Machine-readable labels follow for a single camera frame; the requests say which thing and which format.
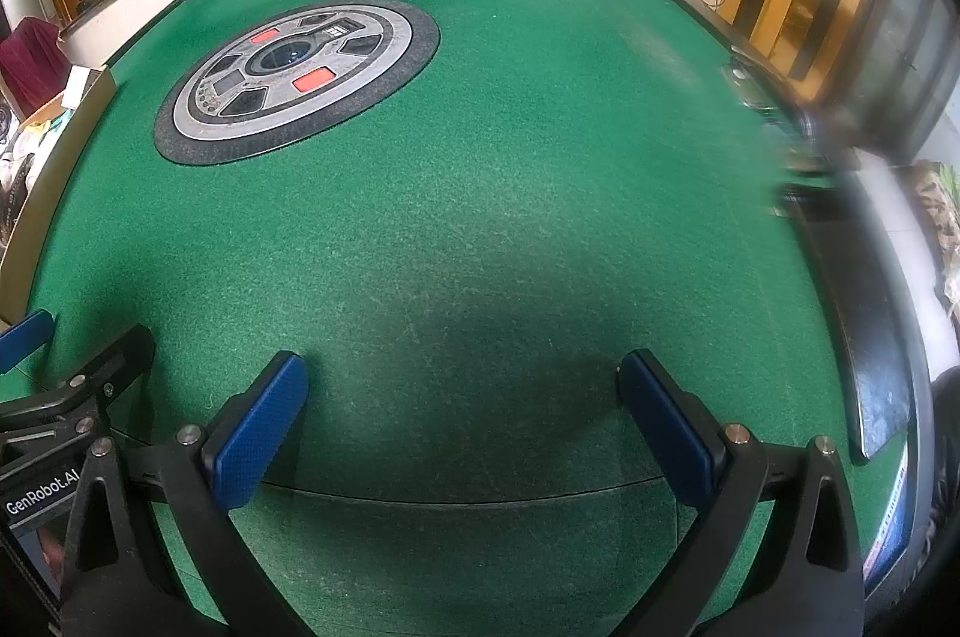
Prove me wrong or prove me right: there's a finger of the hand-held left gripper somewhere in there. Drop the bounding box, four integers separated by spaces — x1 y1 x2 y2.
0 307 55 377
0 323 156 435

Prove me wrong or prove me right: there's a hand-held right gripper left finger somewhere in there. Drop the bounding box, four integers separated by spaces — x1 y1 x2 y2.
56 349 316 637

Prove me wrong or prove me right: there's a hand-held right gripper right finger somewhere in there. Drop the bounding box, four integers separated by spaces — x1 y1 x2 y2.
600 348 867 637

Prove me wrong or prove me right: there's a cardboard box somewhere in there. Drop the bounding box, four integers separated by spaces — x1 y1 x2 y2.
0 67 119 319

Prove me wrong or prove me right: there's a maroon cloth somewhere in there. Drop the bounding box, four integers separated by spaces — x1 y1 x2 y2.
0 16 70 120

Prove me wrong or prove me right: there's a round table control panel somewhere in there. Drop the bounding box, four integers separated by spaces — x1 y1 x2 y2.
154 0 441 165

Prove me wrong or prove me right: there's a patterned cloth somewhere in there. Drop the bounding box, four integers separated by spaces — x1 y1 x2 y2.
900 160 960 308

